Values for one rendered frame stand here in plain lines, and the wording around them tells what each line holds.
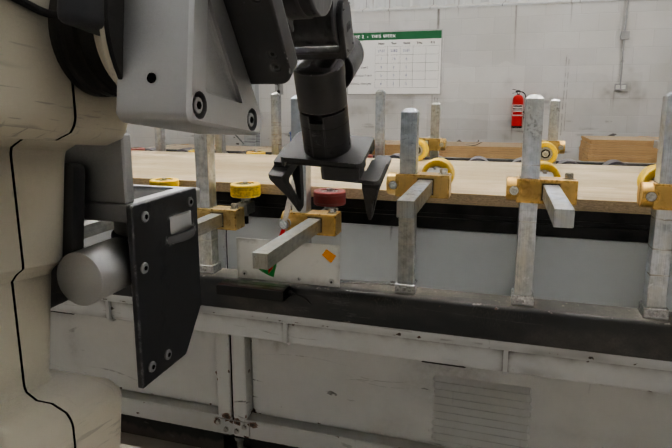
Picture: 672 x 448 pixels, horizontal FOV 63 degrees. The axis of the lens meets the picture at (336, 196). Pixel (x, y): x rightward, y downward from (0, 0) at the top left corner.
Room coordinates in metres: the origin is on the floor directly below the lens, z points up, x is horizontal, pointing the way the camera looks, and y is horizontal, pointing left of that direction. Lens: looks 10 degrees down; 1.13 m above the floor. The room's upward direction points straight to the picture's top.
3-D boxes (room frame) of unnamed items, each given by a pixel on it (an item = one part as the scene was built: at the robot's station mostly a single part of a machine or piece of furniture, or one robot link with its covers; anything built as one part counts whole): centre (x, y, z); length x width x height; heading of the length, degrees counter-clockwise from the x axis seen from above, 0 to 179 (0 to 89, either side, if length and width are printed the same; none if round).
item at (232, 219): (1.33, 0.30, 0.84); 0.14 x 0.06 x 0.05; 73
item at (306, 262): (1.25, 0.12, 0.75); 0.26 x 0.01 x 0.10; 73
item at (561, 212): (1.08, -0.43, 0.95); 0.50 x 0.04 x 0.04; 163
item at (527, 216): (1.12, -0.40, 0.90); 0.04 x 0.04 x 0.48; 73
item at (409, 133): (1.19, -0.16, 0.87); 0.04 x 0.04 x 0.48; 73
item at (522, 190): (1.11, -0.42, 0.95); 0.14 x 0.06 x 0.05; 73
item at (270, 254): (1.15, 0.07, 0.84); 0.43 x 0.03 x 0.04; 163
